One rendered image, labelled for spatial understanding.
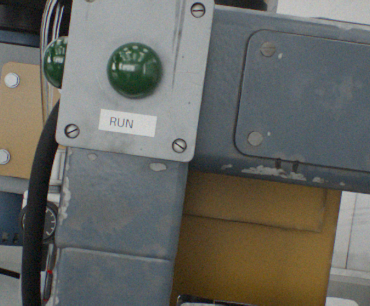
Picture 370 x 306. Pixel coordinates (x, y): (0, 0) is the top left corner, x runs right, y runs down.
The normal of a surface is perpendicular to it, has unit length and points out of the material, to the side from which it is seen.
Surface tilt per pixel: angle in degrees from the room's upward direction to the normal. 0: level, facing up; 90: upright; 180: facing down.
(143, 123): 90
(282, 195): 90
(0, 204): 91
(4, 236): 120
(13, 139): 90
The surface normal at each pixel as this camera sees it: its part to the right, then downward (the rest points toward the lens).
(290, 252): 0.02, 0.06
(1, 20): -0.38, 0.00
